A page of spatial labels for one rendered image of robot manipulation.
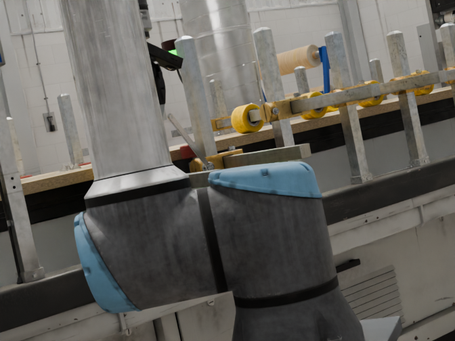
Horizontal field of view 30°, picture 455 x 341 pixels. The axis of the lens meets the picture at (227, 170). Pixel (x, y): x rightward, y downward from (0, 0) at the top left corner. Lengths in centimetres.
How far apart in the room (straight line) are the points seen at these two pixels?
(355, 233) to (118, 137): 134
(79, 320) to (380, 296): 118
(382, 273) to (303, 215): 165
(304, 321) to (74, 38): 49
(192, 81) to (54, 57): 805
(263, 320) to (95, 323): 82
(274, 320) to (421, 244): 182
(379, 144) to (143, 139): 169
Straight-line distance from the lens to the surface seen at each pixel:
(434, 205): 264
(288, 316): 115
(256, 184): 112
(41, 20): 1014
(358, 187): 234
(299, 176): 114
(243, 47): 614
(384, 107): 272
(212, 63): 610
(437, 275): 299
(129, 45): 117
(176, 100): 1089
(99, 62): 116
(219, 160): 206
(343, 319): 118
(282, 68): 954
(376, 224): 246
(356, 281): 271
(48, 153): 985
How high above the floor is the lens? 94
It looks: 3 degrees down
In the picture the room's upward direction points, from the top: 12 degrees counter-clockwise
